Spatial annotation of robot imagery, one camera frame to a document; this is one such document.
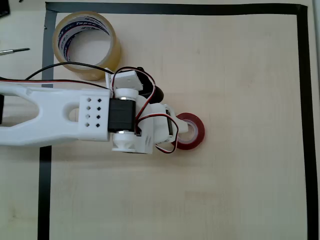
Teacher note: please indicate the small red tape roll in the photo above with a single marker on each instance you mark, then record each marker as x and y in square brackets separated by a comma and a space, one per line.
[200, 140]

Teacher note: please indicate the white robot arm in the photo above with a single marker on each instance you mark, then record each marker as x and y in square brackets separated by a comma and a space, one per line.
[55, 117]

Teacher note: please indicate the big clear tape roll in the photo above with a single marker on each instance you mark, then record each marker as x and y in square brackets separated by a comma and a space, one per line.
[115, 55]

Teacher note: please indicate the black object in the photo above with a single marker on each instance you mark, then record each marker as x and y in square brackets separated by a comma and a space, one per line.
[3, 7]

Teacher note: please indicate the gripper camera with white mount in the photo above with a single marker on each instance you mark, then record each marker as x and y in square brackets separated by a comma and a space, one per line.
[127, 80]

